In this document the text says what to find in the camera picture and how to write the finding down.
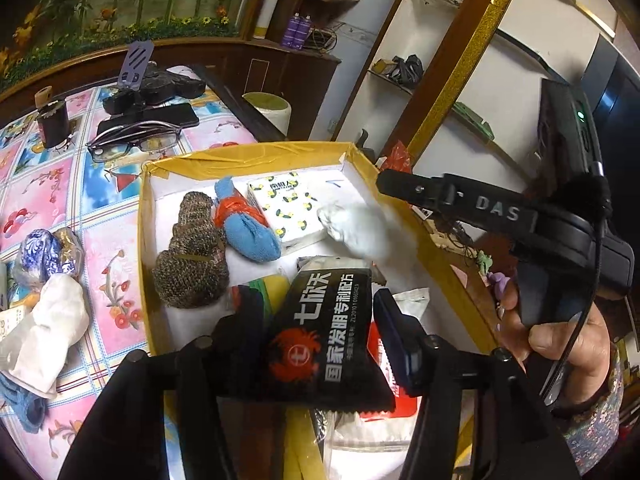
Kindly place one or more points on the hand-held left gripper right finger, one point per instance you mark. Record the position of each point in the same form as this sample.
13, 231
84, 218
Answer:
397, 345

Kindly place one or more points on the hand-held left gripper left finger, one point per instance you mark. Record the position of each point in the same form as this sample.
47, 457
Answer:
240, 340

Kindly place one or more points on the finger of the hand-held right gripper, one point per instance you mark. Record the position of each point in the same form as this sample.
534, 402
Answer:
450, 195

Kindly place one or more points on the black snack packet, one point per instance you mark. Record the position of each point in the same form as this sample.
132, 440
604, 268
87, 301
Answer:
325, 340

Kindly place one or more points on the brown knitted cloth roll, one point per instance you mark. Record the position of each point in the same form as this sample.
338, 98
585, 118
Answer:
190, 260

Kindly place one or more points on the fluffy white towel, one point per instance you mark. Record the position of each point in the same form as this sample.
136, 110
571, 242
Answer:
357, 232

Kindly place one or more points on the blue towel roll orange band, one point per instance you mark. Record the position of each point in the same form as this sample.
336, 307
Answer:
250, 235

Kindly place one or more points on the white tissue pack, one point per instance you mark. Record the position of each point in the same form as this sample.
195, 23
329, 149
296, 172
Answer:
290, 205

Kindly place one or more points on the yellow cardboard box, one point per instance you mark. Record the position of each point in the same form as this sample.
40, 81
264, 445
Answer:
270, 157

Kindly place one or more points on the gold foil wrapper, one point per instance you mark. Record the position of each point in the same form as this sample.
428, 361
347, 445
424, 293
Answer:
72, 252

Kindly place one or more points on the white cloth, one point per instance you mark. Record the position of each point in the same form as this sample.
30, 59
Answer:
47, 330

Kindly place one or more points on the blue white plastic bag bundle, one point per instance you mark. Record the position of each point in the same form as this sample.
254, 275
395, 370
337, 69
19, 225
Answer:
37, 255

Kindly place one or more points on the person's right forearm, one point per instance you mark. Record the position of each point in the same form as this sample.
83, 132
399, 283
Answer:
595, 435

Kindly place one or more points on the person's right hand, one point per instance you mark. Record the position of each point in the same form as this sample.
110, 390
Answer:
585, 350

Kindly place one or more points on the red white packet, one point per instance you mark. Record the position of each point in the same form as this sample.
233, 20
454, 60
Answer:
385, 407

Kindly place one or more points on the red plastic bag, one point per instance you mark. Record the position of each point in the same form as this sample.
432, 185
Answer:
400, 155

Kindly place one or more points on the green toy figure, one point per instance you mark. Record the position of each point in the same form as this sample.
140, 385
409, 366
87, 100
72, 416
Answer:
485, 261

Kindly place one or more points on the purple toy figure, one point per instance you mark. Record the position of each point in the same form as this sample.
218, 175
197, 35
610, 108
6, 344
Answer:
497, 281

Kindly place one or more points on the dark screen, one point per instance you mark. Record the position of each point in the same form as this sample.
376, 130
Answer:
620, 95

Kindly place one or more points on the white bucket green lid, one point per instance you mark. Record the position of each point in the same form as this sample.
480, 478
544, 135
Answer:
267, 110

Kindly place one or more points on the purple spray can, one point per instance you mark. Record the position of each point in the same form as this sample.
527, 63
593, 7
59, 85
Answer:
291, 30
306, 31

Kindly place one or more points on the white small carton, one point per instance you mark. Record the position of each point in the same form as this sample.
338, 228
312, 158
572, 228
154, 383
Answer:
7, 310

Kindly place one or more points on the black device with phone stand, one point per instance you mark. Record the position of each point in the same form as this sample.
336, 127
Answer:
165, 85

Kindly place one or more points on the black jar with wooden stopper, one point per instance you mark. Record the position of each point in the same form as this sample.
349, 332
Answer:
54, 122

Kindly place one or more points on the purple phone stand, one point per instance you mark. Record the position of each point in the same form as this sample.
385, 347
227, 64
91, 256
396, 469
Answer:
136, 62

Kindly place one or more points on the black frame eyeglasses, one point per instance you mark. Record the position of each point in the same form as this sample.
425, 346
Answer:
130, 142

